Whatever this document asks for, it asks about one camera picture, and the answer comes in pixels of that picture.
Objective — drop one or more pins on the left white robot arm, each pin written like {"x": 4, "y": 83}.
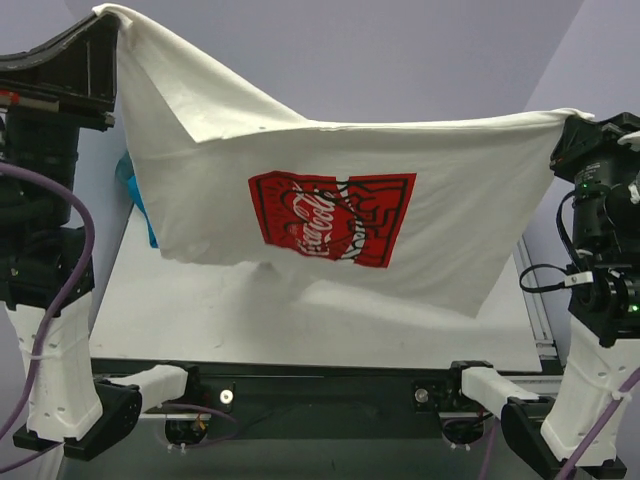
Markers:
{"x": 47, "y": 278}

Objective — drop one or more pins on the aluminium table edge rail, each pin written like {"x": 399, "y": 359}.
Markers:
{"x": 542, "y": 333}

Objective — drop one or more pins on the white t-shirt with red print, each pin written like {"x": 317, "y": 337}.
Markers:
{"x": 421, "y": 211}

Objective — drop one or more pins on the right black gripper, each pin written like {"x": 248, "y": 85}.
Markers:
{"x": 578, "y": 151}

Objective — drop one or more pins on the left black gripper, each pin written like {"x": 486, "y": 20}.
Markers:
{"x": 57, "y": 103}

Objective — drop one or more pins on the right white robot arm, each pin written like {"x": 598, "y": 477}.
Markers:
{"x": 577, "y": 429}

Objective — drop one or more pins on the blue t-shirt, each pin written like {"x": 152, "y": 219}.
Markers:
{"x": 125, "y": 175}

